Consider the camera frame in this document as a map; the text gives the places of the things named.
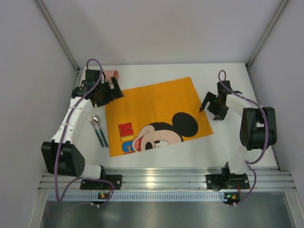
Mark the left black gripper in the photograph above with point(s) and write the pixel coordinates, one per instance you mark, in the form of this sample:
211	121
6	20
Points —
110	92

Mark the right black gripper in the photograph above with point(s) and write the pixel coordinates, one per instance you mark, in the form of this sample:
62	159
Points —
214	105

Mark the pink plastic cup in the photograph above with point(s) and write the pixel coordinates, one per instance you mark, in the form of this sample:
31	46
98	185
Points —
111	73

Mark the orange Mickey Mouse placemat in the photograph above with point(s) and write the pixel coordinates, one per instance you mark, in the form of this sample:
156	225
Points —
155	116

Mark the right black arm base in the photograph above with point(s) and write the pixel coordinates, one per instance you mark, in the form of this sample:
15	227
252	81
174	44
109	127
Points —
227	180

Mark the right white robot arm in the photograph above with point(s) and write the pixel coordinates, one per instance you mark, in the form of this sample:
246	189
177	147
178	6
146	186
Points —
257	129

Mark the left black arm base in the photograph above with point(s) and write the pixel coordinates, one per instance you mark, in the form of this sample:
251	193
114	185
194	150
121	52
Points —
111	182

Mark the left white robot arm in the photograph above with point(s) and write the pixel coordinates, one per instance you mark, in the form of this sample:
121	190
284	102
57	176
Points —
61	154

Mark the spoon with green handle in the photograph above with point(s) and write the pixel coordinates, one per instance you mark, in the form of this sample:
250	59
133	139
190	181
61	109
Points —
97	122

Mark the fork with green handle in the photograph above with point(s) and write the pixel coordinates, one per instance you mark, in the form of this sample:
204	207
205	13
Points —
94	125

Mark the aluminium mounting rail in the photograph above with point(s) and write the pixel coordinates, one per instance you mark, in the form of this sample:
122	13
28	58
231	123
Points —
193	179

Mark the perforated metal cable tray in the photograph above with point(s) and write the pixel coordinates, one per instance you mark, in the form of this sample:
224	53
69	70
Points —
120	196

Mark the left aluminium corner post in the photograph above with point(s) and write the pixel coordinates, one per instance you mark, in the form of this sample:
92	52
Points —
56	32

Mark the aluminium corner post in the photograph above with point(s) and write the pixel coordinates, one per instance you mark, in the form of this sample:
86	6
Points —
271	25
56	32

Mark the right aluminium corner post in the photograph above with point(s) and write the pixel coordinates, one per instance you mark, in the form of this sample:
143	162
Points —
271	25

